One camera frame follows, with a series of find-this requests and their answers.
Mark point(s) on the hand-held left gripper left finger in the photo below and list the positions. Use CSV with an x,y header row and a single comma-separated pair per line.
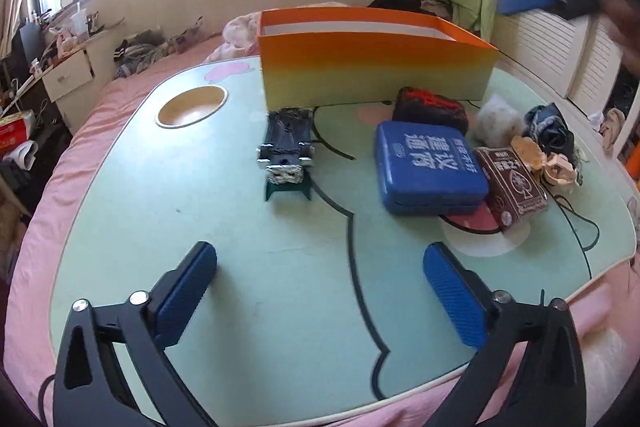
x,y
185,292

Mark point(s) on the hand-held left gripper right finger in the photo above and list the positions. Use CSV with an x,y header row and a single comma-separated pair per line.
x,y
455,302

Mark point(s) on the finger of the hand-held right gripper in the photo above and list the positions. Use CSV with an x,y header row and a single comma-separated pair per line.
x,y
530,1

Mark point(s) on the blue metal tin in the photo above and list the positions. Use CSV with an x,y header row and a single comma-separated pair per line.
x,y
425,167

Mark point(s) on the black and red pouch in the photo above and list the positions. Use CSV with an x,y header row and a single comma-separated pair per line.
x,y
430,107

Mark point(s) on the orange gradient cardboard box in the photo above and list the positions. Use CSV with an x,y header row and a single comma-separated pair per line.
x,y
375,67

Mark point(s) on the green cartoon print desktop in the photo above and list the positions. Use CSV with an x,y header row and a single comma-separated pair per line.
x,y
225,207

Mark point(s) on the white louvered wardrobe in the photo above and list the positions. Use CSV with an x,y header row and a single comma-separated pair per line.
x,y
545,52

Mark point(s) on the black clothes pile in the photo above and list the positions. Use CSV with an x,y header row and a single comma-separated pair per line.
x,y
395,1

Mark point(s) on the white fluffy ball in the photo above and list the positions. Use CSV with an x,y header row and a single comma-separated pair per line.
x,y
495,122

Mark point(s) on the dark blue cloth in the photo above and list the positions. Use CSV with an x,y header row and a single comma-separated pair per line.
x,y
550,127

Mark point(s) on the brown playing card box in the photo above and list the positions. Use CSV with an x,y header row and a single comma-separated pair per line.
x,y
512,187

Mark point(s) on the beige crumpled clothes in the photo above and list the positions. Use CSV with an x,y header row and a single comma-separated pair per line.
x,y
614,127

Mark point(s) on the black toy car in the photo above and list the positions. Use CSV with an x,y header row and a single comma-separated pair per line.
x,y
287,137

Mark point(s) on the pink bed sheet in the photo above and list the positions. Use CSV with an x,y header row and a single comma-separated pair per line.
x,y
100,107

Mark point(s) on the red cardboard box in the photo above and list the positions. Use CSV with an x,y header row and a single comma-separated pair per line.
x,y
12,132

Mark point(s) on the striped clothes heap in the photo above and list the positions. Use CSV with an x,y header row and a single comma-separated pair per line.
x,y
145,54

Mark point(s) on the white drawer cabinet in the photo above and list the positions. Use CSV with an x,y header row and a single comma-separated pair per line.
x,y
65,77

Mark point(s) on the pink floral duvet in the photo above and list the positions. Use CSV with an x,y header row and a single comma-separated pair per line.
x,y
237,34

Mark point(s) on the plastic cup with straw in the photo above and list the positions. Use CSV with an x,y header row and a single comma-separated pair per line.
x,y
79,23

